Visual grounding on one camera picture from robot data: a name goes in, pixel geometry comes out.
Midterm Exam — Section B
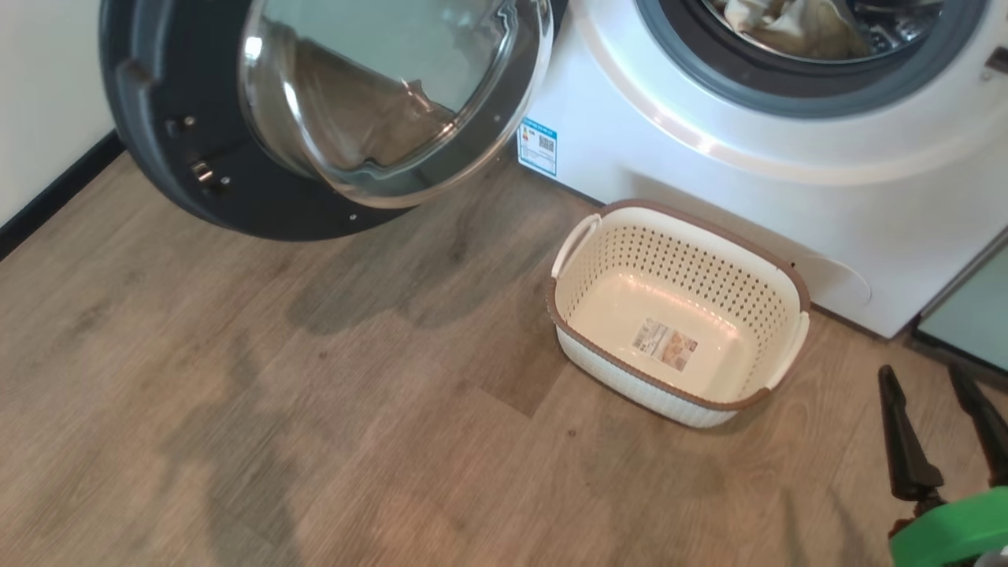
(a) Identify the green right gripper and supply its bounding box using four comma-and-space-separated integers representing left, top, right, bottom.
878, 364, 1008, 567

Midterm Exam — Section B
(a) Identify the pale yellow printed garment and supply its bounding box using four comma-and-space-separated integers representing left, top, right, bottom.
760, 0, 875, 61

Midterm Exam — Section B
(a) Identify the pale yellow garment blue collar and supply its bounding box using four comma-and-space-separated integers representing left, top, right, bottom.
713, 0, 788, 39

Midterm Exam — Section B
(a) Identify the washing machine door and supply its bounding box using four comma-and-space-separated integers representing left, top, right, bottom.
98, 0, 568, 241

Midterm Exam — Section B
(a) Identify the white front-load washing machine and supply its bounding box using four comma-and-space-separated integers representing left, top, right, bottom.
516, 0, 1008, 339

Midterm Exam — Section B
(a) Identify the pale green cabinet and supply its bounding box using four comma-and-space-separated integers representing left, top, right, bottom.
913, 236, 1008, 371

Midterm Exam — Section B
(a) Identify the cream perforated laundry basket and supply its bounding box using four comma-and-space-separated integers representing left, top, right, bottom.
546, 198, 812, 428

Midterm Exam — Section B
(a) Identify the blue energy label sticker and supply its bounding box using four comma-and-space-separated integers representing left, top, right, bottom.
517, 118, 558, 178

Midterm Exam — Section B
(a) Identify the black skirting board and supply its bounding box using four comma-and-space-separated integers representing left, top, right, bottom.
0, 130, 127, 261

